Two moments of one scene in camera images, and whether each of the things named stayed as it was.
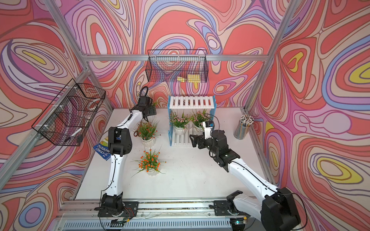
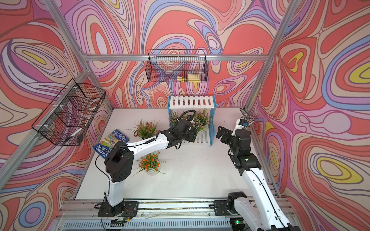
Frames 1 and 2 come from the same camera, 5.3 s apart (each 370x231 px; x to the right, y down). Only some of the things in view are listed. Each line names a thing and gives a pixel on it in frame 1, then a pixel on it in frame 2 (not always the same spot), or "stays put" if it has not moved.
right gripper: (201, 139) -> (228, 134)
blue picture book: (102, 148) stays put
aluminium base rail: (86, 214) stays put
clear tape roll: (92, 104) stays put
